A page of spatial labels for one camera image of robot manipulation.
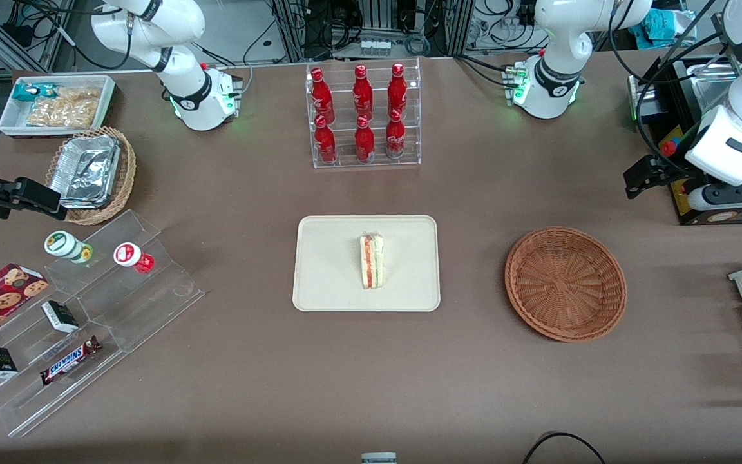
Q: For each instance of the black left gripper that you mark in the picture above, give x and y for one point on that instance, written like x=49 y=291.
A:
x=670 y=169

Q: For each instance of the triangular sandwich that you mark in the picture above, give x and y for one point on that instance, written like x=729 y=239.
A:
x=372 y=261

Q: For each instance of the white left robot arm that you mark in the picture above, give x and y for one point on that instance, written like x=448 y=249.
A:
x=558 y=38

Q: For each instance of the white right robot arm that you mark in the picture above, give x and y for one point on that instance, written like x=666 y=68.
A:
x=184 y=77

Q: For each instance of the light wicker basket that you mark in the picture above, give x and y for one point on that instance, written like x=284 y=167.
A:
x=127 y=174

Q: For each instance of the brown wicker basket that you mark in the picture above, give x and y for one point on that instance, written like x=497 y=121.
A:
x=564 y=283

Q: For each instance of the cream plastic tray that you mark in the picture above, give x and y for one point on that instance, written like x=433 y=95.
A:
x=326 y=270

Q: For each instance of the green lid white cup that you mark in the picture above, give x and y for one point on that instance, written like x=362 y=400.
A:
x=65 y=245

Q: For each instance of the stack of foil containers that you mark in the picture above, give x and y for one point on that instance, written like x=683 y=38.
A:
x=84 y=171

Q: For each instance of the white rectangular bin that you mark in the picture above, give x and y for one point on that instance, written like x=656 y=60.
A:
x=7 y=122

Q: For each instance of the black machine with yellow panel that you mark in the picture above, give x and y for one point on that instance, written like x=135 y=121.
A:
x=732 y=218

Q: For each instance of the clear bag of crackers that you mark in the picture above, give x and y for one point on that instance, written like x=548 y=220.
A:
x=65 y=109

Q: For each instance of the teal snack packet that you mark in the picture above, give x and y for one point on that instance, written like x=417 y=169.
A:
x=31 y=91

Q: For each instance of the silver metal pan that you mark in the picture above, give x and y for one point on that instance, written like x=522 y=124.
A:
x=712 y=84

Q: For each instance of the red lid white cup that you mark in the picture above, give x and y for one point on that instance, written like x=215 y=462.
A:
x=129 y=255

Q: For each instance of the teal plastic bag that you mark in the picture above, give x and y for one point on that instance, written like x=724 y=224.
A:
x=657 y=27

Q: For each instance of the clear acrylic stepped display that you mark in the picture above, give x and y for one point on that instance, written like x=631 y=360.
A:
x=139 y=309

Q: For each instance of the Snickers chocolate bar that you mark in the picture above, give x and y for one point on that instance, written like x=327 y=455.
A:
x=69 y=361

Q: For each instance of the red cola bottle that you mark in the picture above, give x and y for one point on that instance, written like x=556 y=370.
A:
x=395 y=138
x=321 y=96
x=326 y=142
x=397 y=90
x=362 y=93
x=364 y=142

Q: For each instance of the clear acrylic bottle rack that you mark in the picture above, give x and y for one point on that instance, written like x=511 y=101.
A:
x=345 y=162

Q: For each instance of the small grey box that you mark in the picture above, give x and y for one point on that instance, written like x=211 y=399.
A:
x=379 y=459

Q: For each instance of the aluminium frame rack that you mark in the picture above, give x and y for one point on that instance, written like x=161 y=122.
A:
x=377 y=19

